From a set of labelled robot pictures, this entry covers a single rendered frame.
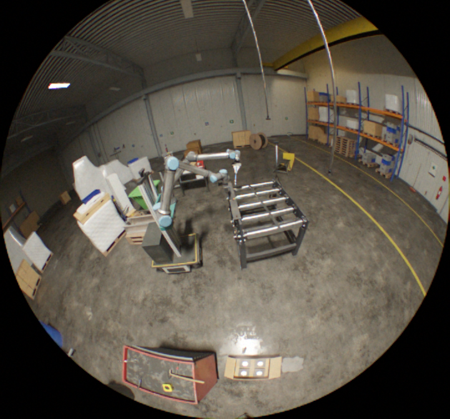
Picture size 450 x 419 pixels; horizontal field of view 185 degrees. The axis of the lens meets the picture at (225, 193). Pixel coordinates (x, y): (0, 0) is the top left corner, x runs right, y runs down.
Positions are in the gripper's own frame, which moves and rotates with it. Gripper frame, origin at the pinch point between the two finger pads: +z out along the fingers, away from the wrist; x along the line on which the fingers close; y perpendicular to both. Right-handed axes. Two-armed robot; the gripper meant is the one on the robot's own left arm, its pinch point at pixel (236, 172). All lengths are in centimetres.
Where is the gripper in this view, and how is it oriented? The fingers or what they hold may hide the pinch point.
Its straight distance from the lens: 202.6
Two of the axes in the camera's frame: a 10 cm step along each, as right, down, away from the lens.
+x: -9.9, -0.8, 0.6
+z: -1.0, 9.7, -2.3
